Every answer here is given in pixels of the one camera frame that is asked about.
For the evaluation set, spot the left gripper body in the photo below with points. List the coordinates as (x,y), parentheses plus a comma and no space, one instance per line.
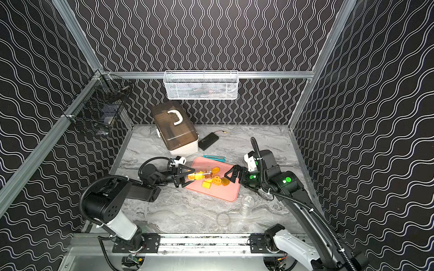
(175,174)

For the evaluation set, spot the square waffle cookie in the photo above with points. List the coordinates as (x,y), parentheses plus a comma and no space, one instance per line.
(206,184)

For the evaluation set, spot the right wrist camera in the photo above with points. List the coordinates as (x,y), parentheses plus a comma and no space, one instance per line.
(249,158)

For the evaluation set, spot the clear jar yellow cookies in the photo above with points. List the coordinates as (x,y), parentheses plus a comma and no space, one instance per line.
(247,205)

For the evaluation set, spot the black wire wall basket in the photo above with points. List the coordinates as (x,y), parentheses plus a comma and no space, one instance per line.
(98,112)

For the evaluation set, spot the white mesh wall basket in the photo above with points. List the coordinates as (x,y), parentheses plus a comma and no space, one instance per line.
(201,84)

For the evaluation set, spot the pretzel shaped cookie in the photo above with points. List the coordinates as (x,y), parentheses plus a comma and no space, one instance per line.
(217,180)

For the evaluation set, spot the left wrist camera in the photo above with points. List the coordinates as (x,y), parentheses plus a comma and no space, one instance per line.
(178,160)

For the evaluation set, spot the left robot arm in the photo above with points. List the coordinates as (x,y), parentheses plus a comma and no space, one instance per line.
(101,202)

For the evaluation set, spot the teal utility knife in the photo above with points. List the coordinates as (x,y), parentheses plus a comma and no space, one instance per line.
(215,158)

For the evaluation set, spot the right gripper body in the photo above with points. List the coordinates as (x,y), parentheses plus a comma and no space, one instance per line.
(254,179)

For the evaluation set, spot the clear jar dark cookies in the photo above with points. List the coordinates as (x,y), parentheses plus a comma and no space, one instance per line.
(201,175)

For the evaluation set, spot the yellow cookie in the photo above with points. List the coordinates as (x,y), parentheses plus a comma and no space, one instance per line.
(215,170)

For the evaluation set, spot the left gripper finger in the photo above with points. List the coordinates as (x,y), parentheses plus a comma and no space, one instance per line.
(184,181)
(182,169)

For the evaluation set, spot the clear jar lid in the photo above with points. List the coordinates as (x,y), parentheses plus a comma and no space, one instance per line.
(223,220)

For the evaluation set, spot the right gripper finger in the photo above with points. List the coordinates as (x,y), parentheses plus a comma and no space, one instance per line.
(240,179)
(234,172)

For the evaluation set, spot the pink plastic tray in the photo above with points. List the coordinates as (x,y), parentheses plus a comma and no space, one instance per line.
(227,193)

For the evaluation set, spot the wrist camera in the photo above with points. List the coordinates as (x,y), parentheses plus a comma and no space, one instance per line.
(249,158)
(178,160)

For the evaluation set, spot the black battery pack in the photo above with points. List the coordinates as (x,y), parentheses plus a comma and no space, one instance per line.
(208,141)

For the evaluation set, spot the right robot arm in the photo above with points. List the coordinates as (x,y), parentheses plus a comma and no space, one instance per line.
(327,252)

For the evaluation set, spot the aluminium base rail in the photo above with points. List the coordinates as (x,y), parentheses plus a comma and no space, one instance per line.
(218,245)

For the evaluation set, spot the white box brown lid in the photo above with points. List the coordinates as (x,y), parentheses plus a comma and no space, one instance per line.
(175,129)

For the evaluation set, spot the brown round cookie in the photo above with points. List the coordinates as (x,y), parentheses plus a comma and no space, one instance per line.
(225,181)

